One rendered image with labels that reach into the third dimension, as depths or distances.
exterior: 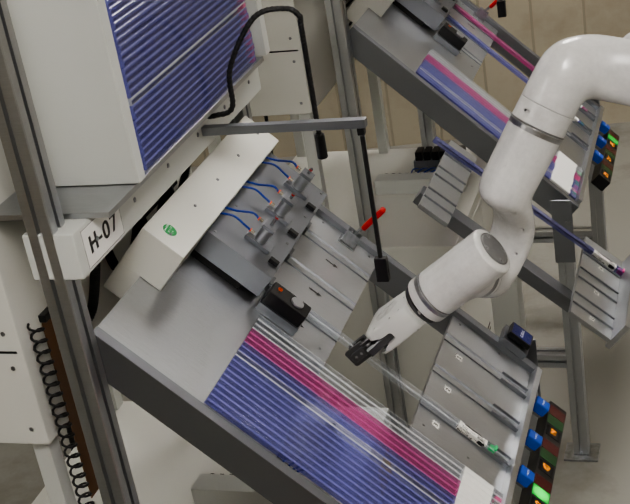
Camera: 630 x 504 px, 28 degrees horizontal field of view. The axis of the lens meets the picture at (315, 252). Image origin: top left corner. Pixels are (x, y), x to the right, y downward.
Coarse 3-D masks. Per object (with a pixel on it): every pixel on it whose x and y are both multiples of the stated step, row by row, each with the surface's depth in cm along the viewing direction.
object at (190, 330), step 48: (336, 240) 239; (144, 288) 197; (192, 288) 204; (240, 288) 211; (288, 288) 219; (336, 288) 227; (144, 336) 190; (192, 336) 196; (240, 336) 202; (192, 384) 188
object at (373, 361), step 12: (312, 312) 216; (324, 324) 215; (336, 336) 216; (348, 348) 216; (372, 360) 216; (384, 372) 216; (408, 384) 217; (420, 396) 216; (432, 408) 217; (444, 408) 218; (456, 420) 217; (492, 444) 218
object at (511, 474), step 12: (540, 372) 242; (528, 384) 240; (528, 396) 235; (528, 408) 231; (528, 420) 228; (516, 432) 227; (516, 444) 222; (516, 456) 218; (516, 468) 215; (504, 480) 214; (504, 492) 210
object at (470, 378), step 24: (456, 336) 238; (480, 336) 243; (456, 360) 233; (480, 360) 237; (504, 360) 242; (432, 384) 223; (456, 384) 227; (480, 384) 231; (504, 384) 236; (456, 408) 222; (480, 408) 226; (504, 408) 230; (432, 432) 213; (456, 432) 217; (480, 432) 221; (504, 432) 225; (456, 456) 212; (480, 456) 216; (504, 456) 219
